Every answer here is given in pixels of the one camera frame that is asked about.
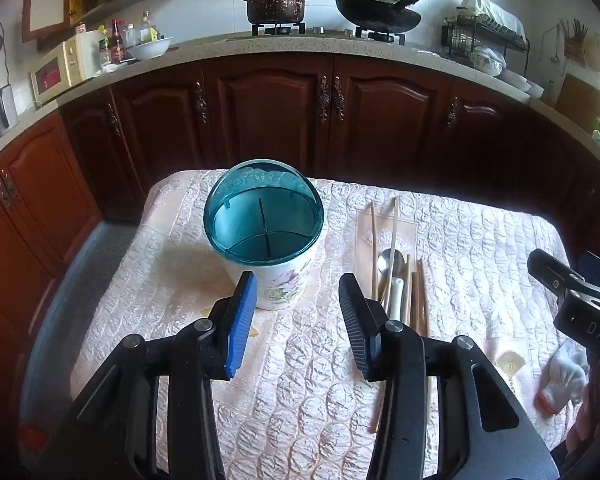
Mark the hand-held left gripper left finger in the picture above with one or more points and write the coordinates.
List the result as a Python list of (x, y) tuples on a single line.
[(242, 325)]

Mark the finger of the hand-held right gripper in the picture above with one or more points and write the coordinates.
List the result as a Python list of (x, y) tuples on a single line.
[(550, 267)]

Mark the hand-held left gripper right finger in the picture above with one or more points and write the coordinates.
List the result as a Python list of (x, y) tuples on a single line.
[(355, 325)]

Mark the white ceramic spoon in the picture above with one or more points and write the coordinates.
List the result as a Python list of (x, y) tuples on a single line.
[(396, 300)]

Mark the wooden chopstick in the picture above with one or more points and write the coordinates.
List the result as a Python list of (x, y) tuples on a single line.
[(394, 225), (373, 240), (415, 305), (423, 305), (375, 412), (407, 290)]

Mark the teal-rimmed floral utensil holder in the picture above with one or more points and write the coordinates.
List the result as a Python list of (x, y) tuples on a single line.
[(290, 280)]

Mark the metal spoon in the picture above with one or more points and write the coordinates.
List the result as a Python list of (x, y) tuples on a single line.
[(389, 260)]

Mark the white work glove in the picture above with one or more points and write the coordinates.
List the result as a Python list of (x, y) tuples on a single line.
[(565, 370)]

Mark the quilted cream tablecloth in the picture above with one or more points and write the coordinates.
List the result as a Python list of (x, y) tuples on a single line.
[(300, 390)]

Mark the wooden cutting board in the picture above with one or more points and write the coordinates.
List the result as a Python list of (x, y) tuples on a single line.
[(582, 102)]

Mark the small white bowl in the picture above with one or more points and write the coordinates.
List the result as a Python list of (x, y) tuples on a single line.
[(535, 91)]

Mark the floral ceramic tureen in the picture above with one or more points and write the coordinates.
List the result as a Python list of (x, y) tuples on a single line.
[(487, 62)]

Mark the wooden base cabinets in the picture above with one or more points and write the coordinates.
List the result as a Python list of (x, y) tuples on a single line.
[(270, 110)]

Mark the round woven mat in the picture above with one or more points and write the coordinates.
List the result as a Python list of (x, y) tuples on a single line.
[(597, 55)]

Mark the white cloth cover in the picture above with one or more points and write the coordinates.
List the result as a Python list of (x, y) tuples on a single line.
[(495, 12)]

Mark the speckled stone countertop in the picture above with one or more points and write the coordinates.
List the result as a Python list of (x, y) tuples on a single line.
[(280, 46)]

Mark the large white bowl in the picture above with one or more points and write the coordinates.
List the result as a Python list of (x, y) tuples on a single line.
[(150, 49)]

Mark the gas stove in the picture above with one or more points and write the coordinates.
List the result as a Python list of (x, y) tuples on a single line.
[(325, 32)]

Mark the black wok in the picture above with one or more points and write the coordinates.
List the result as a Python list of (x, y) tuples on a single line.
[(380, 17)]

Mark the yellow oil bottle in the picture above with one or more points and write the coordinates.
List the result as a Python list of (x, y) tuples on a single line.
[(148, 32)]

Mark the clear bottle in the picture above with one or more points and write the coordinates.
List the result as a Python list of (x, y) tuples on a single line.
[(130, 35)]

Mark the cream microwave oven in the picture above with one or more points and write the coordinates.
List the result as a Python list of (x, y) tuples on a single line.
[(60, 70)]

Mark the grey white kettle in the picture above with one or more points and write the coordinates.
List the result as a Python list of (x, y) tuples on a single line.
[(4, 110)]

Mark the stained pot with lid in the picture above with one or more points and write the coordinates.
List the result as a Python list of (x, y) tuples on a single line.
[(275, 5)]

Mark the small carton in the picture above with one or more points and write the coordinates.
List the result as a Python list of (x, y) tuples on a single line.
[(81, 29)]

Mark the wall chopstick basket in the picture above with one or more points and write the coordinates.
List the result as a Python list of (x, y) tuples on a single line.
[(574, 42)]

